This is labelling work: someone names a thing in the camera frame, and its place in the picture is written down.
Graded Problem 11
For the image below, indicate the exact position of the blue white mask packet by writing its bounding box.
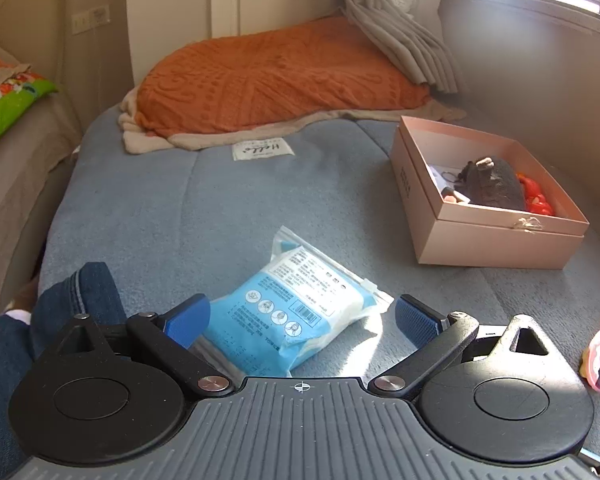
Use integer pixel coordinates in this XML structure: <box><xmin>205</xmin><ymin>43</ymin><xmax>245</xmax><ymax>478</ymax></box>
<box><xmin>193</xmin><ymin>226</ymin><xmax>393</xmax><ymax>382</ymax></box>

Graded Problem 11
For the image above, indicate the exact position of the black plush mouse toy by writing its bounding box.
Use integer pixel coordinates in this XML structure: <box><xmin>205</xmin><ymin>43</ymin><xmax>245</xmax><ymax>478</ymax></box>
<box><xmin>455</xmin><ymin>156</ymin><xmax>526</xmax><ymax>210</ymax></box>

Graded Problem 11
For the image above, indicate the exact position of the orange red doll figure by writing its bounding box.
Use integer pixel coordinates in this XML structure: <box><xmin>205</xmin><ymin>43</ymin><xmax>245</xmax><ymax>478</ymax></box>
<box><xmin>516</xmin><ymin>174</ymin><xmax>555</xmax><ymax>216</ymax></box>

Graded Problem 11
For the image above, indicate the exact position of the grey blue fleece blanket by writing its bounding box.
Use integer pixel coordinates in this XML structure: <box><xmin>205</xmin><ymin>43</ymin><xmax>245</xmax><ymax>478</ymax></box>
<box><xmin>38</xmin><ymin>104</ymin><xmax>600</xmax><ymax>466</ymax></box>

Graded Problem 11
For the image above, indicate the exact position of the pink cardboard box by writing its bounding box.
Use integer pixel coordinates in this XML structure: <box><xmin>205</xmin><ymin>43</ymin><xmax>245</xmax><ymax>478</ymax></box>
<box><xmin>390</xmin><ymin>116</ymin><xmax>588</xmax><ymax>269</ymax></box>

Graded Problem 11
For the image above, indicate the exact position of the dark denim left leg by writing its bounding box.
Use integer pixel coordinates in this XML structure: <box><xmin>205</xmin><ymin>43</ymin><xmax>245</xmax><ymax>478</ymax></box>
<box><xmin>0</xmin><ymin>262</ymin><xmax>126</xmax><ymax>479</ymax></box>

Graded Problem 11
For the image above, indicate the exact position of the beige blanket under pillow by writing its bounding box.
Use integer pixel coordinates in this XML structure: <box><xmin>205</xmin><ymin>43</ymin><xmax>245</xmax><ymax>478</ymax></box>
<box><xmin>118</xmin><ymin>86</ymin><xmax>467</xmax><ymax>155</ymax></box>

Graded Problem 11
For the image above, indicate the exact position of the green patterned cushion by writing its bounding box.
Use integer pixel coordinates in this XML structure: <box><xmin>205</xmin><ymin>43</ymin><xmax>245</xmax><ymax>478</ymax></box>
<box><xmin>0</xmin><ymin>60</ymin><xmax>58</xmax><ymax>137</ymax></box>

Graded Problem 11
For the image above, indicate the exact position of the orange textured pillow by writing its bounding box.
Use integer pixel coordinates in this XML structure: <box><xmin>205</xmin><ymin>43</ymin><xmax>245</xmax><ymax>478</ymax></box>
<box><xmin>133</xmin><ymin>16</ymin><xmax>430</xmax><ymax>138</ymax></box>

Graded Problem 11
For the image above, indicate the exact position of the grey folded curtain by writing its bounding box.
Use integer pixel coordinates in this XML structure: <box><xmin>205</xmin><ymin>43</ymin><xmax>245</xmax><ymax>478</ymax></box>
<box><xmin>344</xmin><ymin>0</ymin><xmax>467</xmax><ymax>94</ymax></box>

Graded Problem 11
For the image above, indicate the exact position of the white wall socket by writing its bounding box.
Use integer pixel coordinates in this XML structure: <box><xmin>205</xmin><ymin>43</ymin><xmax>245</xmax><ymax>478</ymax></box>
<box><xmin>71</xmin><ymin>4</ymin><xmax>111</xmax><ymax>35</ymax></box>

